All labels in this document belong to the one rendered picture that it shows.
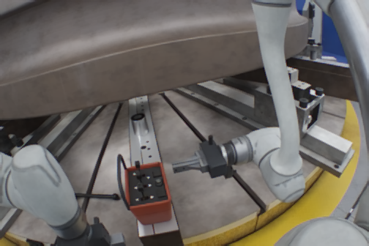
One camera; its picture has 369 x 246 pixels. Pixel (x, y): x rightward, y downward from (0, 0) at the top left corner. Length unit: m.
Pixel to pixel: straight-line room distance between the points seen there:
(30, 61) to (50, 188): 1.18
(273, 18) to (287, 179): 0.42
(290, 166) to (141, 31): 0.99
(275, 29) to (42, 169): 0.56
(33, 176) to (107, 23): 1.03
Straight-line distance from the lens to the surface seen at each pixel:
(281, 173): 0.64
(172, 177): 1.48
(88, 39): 1.31
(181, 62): 1.21
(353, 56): 0.47
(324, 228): 0.31
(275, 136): 0.76
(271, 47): 0.57
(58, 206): 0.44
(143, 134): 1.20
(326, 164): 1.57
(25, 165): 0.41
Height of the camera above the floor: 1.32
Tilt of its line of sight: 31 degrees down
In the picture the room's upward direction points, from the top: 7 degrees counter-clockwise
